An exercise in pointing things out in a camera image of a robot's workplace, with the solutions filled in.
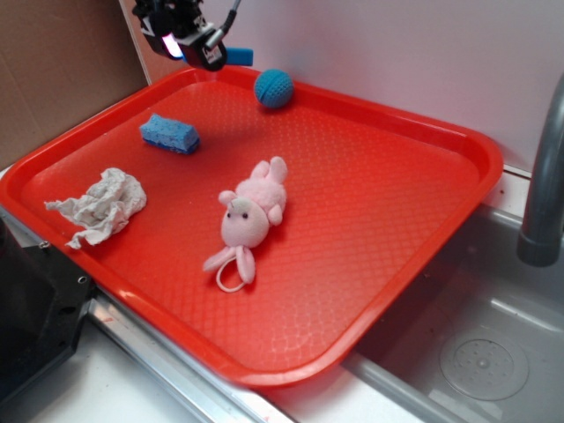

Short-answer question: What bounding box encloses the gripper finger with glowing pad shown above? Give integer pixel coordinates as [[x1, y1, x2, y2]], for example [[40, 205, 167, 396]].
[[143, 10, 182, 57], [176, 29, 227, 71]]

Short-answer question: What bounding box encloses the blue rectangular block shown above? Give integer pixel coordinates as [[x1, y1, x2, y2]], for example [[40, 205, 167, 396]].
[[226, 47, 254, 67]]

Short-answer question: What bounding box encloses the blue knitted ball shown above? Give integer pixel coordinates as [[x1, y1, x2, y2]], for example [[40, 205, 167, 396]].
[[254, 69, 294, 108]]

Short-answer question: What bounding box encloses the blue sponge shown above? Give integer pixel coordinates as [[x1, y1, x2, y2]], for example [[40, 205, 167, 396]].
[[139, 114, 200, 154]]

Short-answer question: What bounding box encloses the pink plush bunny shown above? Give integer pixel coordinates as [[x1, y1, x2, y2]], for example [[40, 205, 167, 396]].
[[203, 156, 288, 293]]

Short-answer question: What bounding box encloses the crumpled white paper towel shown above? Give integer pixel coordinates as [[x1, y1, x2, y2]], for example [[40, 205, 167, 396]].
[[45, 167, 147, 249]]

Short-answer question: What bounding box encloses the red plastic tray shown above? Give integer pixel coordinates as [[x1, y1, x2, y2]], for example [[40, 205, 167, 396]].
[[1, 68, 503, 388]]

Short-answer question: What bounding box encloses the grey sink faucet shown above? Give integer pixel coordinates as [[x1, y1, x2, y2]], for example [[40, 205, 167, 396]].
[[517, 79, 563, 267]]

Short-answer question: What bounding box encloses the grey sink basin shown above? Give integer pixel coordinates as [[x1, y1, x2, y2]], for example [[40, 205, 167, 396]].
[[344, 206, 563, 422]]

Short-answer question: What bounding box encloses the round sink drain cover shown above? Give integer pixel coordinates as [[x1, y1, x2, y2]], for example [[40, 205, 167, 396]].
[[439, 330, 529, 401]]

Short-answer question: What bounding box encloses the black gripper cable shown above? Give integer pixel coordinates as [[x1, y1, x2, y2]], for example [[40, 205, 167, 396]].
[[219, 0, 243, 34]]

